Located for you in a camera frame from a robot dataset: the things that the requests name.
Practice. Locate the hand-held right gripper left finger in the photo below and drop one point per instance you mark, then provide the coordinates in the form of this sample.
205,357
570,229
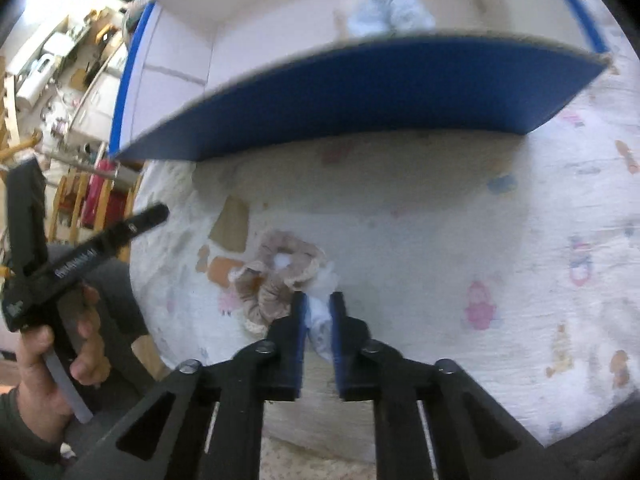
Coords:
299,345

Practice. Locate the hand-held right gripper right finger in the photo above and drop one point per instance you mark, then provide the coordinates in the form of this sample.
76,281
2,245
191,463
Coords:
340,350

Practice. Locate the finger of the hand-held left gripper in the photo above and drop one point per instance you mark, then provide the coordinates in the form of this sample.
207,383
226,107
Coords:
115,237
27,210

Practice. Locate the clear plastic bag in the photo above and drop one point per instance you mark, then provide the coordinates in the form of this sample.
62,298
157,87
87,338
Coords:
319,325

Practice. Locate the beige lace scrunchie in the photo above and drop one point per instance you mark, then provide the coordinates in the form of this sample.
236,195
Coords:
275,285

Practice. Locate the blue cardboard box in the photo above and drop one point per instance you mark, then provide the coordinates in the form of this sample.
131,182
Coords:
350,90

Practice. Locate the fluffy light blue scrunchie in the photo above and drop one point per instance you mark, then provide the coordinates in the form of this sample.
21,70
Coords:
390,10

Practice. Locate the person's left forearm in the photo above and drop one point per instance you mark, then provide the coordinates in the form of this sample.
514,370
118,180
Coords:
22,440

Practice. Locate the person's left hand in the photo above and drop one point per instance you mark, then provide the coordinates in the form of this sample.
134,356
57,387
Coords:
42,390

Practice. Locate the wooden chair with red cushion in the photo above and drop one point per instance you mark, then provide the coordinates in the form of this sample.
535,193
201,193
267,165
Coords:
75,200

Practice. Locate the white kitchen cabinet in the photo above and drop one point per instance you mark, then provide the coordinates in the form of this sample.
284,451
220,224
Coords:
97,100

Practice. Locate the printed white quilt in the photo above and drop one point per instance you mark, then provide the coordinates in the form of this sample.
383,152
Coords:
425,240

